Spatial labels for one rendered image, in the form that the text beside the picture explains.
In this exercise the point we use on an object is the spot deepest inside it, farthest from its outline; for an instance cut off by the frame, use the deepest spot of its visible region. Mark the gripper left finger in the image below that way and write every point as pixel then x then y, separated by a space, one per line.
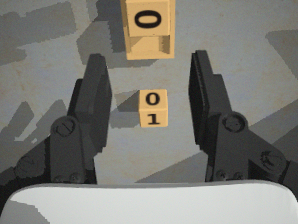
pixel 83 132

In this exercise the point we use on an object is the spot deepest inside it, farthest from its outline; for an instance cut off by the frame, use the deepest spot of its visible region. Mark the tan wooden number cube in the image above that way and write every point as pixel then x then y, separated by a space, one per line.
pixel 147 17
pixel 153 108

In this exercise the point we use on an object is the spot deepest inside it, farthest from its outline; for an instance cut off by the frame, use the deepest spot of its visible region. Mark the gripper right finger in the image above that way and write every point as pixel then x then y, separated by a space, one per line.
pixel 224 134

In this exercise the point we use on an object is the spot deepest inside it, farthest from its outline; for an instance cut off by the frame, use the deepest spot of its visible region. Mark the tan wooden tray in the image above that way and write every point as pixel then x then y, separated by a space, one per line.
pixel 150 47

